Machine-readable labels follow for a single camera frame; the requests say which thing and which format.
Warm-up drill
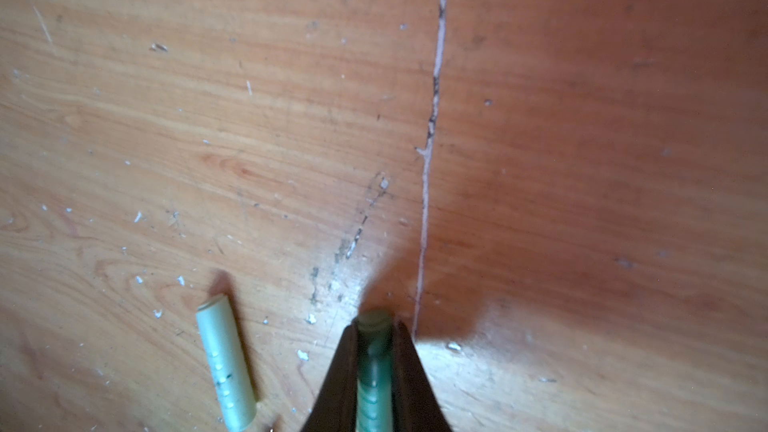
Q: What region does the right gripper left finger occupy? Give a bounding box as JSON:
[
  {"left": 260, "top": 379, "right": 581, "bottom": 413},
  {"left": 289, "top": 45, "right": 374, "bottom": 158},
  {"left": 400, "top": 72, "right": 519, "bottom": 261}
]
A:
[{"left": 300, "top": 322, "right": 359, "bottom": 432}]

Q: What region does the light green pen cap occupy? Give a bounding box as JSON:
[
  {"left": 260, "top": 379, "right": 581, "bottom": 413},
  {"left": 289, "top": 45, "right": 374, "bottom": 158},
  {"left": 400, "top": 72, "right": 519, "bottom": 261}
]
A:
[{"left": 196, "top": 293, "right": 257, "bottom": 431}]

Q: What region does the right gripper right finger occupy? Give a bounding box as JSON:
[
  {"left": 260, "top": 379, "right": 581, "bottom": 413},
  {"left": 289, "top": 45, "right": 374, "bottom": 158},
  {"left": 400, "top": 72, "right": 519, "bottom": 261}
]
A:
[{"left": 392, "top": 320, "right": 452, "bottom": 432}]

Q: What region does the dark green pen cap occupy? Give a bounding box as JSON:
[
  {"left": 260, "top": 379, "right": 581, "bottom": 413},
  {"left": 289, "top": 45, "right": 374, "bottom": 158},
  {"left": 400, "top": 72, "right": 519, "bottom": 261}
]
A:
[{"left": 355, "top": 310, "right": 394, "bottom": 432}]

